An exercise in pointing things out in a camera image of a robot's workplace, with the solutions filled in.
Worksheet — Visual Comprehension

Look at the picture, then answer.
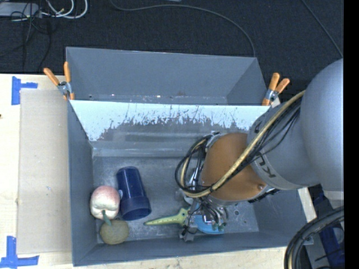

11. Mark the pink and white toy apple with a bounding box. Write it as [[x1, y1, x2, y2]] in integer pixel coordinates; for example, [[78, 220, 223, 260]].
[[89, 185, 122, 226]]

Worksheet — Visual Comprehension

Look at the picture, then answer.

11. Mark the dark blue plastic cup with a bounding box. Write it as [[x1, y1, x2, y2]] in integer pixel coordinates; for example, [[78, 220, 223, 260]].
[[116, 166, 153, 222]]

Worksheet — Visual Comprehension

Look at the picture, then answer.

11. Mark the yellow-green pointed toy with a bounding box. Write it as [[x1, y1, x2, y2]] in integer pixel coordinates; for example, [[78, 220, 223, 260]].
[[143, 207, 192, 227]]

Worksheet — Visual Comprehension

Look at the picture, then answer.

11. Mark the pale cardboard board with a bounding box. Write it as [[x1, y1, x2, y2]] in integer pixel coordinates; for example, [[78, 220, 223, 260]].
[[16, 87, 72, 256]]

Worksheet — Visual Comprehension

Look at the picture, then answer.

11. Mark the grey metal bin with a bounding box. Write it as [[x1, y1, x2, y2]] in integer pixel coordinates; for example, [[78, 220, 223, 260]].
[[65, 46, 315, 267]]

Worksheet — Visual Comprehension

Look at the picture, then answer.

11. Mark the olive green round fruit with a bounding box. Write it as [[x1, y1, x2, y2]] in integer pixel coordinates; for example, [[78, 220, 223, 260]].
[[99, 219, 130, 245]]

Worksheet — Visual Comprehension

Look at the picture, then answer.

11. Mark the light blue round thing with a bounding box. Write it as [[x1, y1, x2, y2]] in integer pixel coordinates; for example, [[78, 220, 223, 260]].
[[194, 206, 225, 235]]

